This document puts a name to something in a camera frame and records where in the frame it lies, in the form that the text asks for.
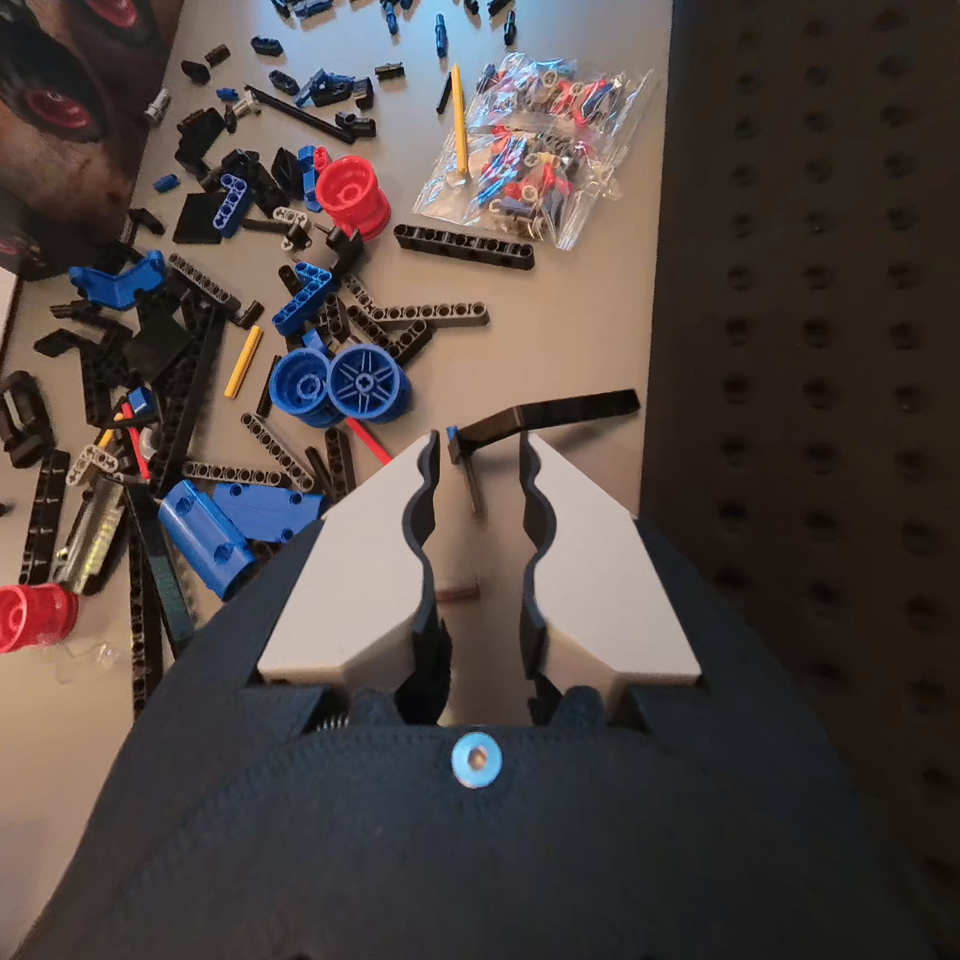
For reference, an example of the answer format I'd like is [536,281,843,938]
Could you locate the long black axle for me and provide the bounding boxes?
[243,84,356,146]

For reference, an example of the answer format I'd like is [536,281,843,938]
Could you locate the small red axle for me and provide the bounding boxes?
[121,403,152,482]

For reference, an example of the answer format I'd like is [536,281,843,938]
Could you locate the red toy wheel hub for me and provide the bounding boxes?
[315,155,393,239]
[0,583,80,655]

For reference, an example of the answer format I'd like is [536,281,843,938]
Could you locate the black hinged panel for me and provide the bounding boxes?
[324,227,367,280]

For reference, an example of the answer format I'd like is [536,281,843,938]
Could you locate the black bent long beam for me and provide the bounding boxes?
[446,388,642,464]

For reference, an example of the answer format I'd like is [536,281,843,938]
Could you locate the black bent crank piece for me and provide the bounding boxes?
[120,206,167,249]

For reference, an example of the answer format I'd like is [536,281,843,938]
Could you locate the black curved panel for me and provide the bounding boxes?
[51,476,130,599]

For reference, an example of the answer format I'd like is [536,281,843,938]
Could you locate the grey seven-hole beam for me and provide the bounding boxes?
[240,411,317,489]

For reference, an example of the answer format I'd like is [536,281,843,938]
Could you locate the blue spoked toy wheel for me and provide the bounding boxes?
[327,343,414,426]

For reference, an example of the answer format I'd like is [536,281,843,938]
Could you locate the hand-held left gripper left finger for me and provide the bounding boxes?
[256,429,453,726]

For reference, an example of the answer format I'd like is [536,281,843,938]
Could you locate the black beam with blue pin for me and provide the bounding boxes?
[174,107,231,178]

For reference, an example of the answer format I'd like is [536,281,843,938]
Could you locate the clear bag of mixed parts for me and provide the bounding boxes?
[414,51,655,252]

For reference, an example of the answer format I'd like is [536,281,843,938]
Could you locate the blue curved panel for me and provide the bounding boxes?
[212,482,326,545]
[157,480,258,603]

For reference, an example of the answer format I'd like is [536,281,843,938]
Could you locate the thin black beam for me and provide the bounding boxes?
[18,448,73,587]

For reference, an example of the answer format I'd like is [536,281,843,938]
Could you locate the clear plastic scrap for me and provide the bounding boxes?
[51,637,126,685]

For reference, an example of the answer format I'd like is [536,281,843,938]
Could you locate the black curved slope piece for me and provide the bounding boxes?
[270,147,305,201]

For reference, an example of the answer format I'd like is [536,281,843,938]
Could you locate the long yellow axle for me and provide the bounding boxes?
[450,63,471,181]

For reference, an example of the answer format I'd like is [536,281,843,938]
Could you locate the black dimpled pad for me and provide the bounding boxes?
[637,0,960,960]

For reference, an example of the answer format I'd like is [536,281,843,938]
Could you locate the blue toy wheel hub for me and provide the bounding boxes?
[268,347,335,430]

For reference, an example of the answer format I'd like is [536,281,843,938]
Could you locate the small blue L-beam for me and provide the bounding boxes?
[212,174,251,231]

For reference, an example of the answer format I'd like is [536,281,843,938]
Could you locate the blue angled beam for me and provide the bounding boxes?
[271,262,336,337]

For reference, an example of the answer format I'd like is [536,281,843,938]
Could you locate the short yellow axle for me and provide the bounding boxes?
[224,324,265,399]

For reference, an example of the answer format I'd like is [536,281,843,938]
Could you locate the blue fender bracket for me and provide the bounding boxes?
[69,249,167,312]

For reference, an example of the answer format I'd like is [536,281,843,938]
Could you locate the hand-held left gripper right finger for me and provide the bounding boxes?
[519,431,704,726]

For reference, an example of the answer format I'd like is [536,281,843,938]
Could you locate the black flat square tile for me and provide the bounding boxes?
[172,192,226,246]

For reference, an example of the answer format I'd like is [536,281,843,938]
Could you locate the black toy set box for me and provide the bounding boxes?
[0,0,185,282]

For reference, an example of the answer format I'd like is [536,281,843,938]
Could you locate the black rectangular frame piece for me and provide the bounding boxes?
[0,369,58,471]

